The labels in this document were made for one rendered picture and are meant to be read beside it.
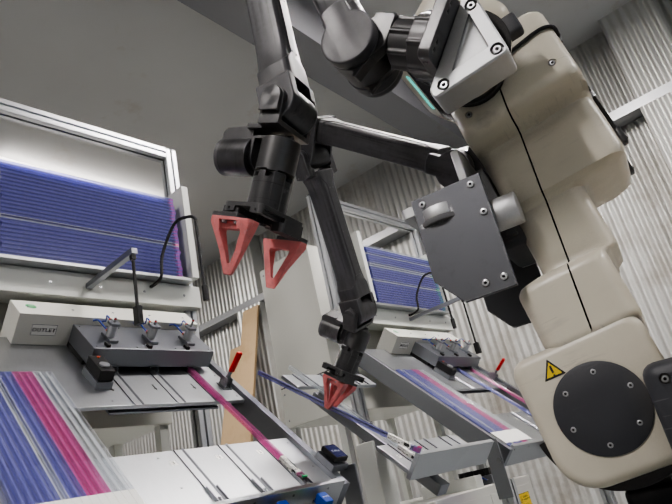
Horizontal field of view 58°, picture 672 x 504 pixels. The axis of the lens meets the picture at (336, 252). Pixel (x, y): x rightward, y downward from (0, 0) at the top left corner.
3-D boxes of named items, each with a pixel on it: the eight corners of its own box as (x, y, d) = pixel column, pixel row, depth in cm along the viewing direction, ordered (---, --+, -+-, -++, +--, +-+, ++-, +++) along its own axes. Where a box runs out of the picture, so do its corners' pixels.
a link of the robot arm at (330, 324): (355, 312, 139) (375, 301, 145) (316, 297, 145) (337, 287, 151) (350, 358, 143) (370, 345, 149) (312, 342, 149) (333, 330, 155)
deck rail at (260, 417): (340, 507, 133) (350, 482, 132) (334, 509, 131) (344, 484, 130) (183, 358, 181) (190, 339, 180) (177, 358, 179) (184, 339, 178)
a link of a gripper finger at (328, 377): (310, 402, 144) (326, 365, 145) (327, 406, 149) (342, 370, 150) (331, 413, 139) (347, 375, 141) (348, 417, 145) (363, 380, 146)
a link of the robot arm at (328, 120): (292, 109, 135) (320, 107, 143) (287, 168, 140) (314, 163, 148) (475, 154, 112) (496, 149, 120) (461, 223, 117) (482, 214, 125)
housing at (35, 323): (183, 368, 177) (198, 324, 175) (3, 367, 141) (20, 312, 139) (170, 355, 182) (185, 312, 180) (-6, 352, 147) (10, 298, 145)
